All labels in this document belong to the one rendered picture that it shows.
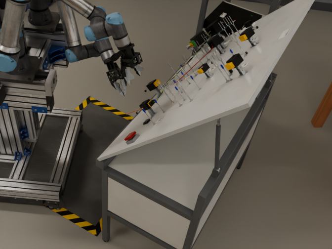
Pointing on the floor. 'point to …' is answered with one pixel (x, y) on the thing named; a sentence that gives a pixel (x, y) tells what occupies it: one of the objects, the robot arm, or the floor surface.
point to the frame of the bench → (171, 204)
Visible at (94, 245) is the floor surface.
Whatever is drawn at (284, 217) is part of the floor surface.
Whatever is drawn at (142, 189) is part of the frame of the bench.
